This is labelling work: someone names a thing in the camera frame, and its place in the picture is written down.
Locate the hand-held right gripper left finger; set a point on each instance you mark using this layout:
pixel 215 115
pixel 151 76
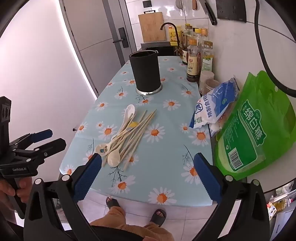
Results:
pixel 89 177

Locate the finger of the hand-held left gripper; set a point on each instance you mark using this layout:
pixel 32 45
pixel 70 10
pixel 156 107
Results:
pixel 54 144
pixel 41 135

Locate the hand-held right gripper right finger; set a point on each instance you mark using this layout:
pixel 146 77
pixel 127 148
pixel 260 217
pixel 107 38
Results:
pixel 207 177

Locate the beige wooden spoon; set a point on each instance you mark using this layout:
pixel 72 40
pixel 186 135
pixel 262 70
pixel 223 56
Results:
pixel 113 158

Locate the cartoon print spoon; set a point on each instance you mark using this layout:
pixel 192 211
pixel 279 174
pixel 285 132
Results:
pixel 102 148

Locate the white ceramic spoon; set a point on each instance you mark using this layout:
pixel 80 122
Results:
pixel 130 110

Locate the black utensil holder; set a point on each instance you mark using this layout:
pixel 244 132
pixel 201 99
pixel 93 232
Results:
pixel 144 71

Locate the person's left forearm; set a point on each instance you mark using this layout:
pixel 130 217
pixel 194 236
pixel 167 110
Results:
pixel 5 208

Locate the person's left hand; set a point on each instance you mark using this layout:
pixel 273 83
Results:
pixel 24 186

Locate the person's left foot in slipper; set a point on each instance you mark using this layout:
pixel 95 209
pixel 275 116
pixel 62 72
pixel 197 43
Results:
pixel 112 202

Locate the person's foot in slipper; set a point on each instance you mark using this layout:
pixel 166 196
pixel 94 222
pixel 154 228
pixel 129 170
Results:
pixel 158 216
pixel 112 202

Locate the clear plastic bag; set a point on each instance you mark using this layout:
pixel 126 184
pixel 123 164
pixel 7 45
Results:
pixel 216 128

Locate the daisy print tablecloth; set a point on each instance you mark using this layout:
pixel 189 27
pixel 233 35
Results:
pixel 166 143

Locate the person's right foot in slipper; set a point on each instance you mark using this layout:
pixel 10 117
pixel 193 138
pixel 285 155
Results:
pixel 158 216

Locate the green sugar bag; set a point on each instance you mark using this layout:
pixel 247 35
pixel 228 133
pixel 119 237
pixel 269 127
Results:
pixel 252 129

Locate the person's feet in sandals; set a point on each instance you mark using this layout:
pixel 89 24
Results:
pixel 131 228

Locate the white blue salt bag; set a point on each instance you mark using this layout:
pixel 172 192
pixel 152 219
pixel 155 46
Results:
pixel 212 106

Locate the grey door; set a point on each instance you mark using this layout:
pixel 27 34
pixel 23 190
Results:
pixel 97 34

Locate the dark bottle red label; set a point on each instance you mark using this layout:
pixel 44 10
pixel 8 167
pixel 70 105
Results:
pixel 185 55

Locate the clear bottle yellow cap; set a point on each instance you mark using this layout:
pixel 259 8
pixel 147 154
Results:
pixel 203 33

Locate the wooden cutting board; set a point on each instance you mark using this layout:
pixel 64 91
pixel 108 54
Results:
pixel 151 26

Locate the dark curved faucet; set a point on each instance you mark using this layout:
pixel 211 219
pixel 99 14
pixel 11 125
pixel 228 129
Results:
pixel 170 23

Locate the black wall panel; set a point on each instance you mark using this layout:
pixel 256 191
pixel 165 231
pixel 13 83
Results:
pixel 231 10

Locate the black wall socket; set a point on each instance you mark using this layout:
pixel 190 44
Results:
pixel 147 3

